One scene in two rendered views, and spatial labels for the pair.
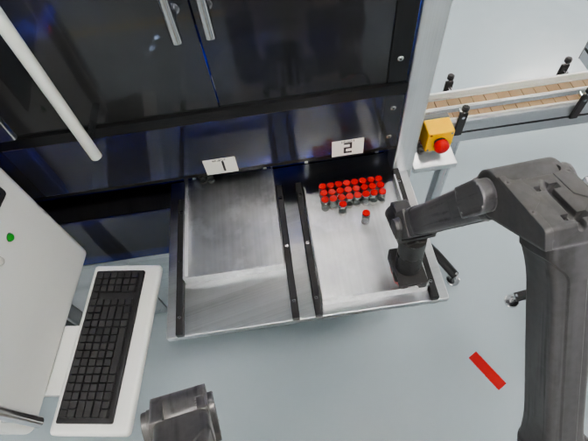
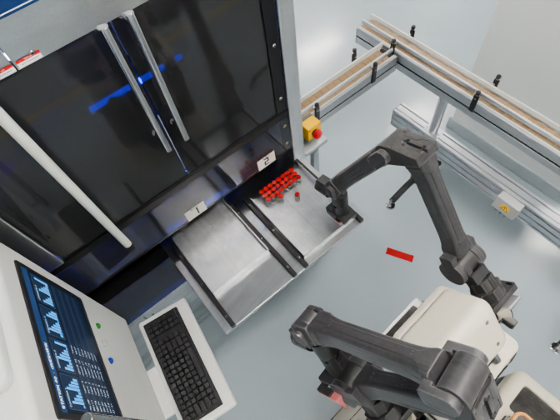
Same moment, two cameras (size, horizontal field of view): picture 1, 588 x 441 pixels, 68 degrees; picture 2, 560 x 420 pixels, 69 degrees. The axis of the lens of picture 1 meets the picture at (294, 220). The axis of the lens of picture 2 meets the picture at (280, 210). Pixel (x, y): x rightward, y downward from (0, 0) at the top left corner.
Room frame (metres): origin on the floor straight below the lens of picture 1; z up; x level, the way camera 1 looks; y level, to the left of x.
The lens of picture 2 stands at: (-0.11, 0.30, 2.32)
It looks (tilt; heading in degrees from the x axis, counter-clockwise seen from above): 60 degrees down; 330
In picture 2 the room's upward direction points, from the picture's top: 11 degrees counter-clockwise
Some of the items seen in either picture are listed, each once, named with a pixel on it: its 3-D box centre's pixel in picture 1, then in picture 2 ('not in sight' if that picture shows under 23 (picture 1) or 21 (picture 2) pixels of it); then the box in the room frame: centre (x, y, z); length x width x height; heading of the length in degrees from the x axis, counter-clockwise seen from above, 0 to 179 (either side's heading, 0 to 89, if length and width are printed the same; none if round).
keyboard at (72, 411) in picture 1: (103, 339); (180, 362); (0.40, 0.54, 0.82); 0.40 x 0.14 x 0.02; 172
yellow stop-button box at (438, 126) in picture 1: (436, 132); (309, 127); (0.79, -0.42, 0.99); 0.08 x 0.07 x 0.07; 0
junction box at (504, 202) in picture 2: not in sight; (507, 205); (0.08, -1.06, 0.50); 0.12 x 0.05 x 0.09; 0
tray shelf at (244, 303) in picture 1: (296, 236); (262, 230); (0.60, 0.00, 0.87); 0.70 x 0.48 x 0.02; 90
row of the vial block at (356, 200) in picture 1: (353, 199); (283, 190); (0.67, -0.17, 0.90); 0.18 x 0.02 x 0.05; 90
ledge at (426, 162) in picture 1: (428, 150); (307, 138); (0.83, -0.43, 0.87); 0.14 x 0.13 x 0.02; 0
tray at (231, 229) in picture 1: (231, 219); (217, 241); (0.67, 0.17, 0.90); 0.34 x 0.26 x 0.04; 0
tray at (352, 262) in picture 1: (360, 235); (301, 208); (0.56, -0.17, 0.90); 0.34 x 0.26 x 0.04; 0
